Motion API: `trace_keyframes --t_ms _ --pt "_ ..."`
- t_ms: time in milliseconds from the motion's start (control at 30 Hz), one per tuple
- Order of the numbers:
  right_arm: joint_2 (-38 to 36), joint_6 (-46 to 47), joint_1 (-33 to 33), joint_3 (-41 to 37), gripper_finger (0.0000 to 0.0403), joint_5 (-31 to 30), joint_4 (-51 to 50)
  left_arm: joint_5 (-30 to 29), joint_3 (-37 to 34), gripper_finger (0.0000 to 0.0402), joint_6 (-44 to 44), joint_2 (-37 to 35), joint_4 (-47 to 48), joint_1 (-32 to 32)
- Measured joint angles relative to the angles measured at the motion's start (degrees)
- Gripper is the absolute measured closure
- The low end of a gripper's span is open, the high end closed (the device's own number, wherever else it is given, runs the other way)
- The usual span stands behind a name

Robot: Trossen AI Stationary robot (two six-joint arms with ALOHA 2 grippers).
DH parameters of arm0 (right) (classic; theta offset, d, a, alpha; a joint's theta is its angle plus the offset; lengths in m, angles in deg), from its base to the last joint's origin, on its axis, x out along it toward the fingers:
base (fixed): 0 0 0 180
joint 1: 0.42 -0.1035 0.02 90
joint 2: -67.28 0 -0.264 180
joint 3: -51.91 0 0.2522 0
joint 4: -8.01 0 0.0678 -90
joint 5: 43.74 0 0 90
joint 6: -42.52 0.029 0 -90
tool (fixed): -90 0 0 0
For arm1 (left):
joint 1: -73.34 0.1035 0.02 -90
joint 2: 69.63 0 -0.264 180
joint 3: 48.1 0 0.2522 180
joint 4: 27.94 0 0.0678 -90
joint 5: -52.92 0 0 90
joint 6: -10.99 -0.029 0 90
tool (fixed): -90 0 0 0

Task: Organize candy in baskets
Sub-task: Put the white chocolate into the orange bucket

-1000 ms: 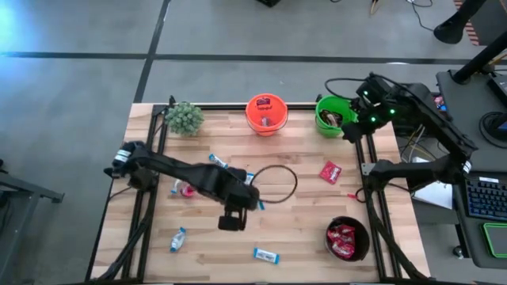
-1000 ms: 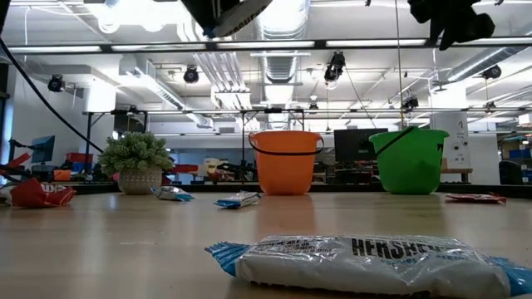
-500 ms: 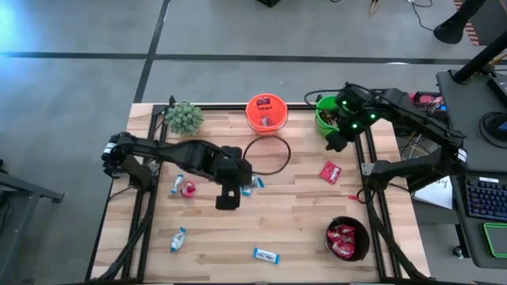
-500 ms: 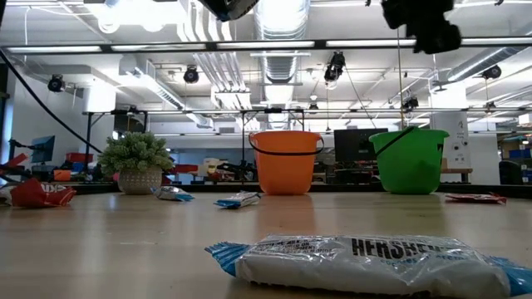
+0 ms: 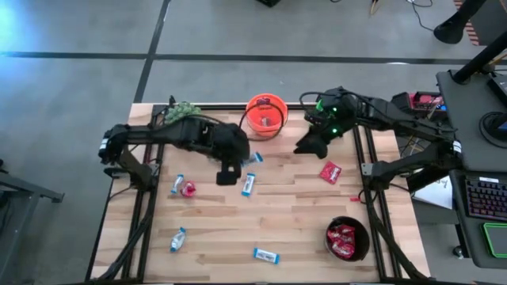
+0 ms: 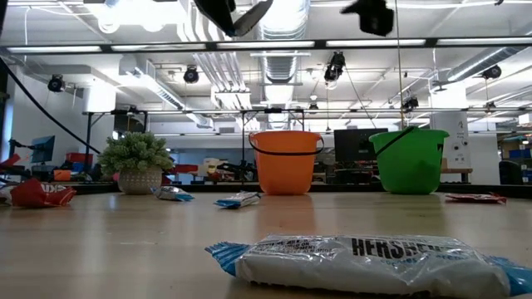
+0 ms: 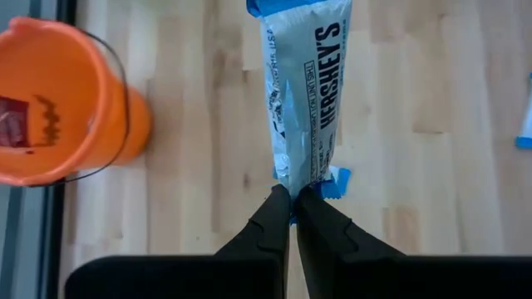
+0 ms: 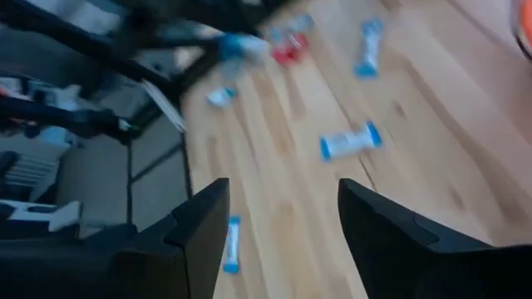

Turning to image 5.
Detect black pad green edge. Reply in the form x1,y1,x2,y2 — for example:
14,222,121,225
482,222,507,260

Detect potted artificial green plant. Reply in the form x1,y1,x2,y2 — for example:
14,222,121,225
163,101,203,124

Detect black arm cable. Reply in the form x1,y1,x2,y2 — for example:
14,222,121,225
298,91,332,116
158,102,287,143

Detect dark round bowl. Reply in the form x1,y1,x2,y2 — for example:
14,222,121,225
324,215,372,262

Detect orange plastic bucket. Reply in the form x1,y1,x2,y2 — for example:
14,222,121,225
245,93,289,138

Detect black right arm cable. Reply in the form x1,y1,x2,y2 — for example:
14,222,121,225
298,91,332,116

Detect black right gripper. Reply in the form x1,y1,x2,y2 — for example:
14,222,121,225
306,86,360,143

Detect black electronics box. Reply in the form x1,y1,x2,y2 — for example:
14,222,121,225
390,91,452,138

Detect black headphones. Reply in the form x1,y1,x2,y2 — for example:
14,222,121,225
478,111,507,150

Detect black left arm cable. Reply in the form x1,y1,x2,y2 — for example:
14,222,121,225
158,102,287,143

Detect black desk leg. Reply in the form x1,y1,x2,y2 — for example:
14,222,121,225
406,158,464,194

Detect dark grey desk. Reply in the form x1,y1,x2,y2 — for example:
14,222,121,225
448,169,507,271

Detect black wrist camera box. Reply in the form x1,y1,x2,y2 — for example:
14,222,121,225
293,131,330,161
215,160,243,187

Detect red electronics box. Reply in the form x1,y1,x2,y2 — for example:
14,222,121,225
410,92,447,113

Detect grey metal stand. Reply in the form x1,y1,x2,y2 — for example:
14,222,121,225
0,158,66,242

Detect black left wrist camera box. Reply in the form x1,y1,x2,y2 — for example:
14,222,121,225
215,160,243,187

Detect white paper sheet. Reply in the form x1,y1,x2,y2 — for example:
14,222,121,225
414,176,455,211

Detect person's leg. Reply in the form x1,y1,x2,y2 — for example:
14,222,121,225
433,0,492,45

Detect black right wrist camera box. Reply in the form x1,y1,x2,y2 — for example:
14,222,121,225
293,131,330,161

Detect backlit black keyboard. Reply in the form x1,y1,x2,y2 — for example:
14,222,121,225
464,175,507,222

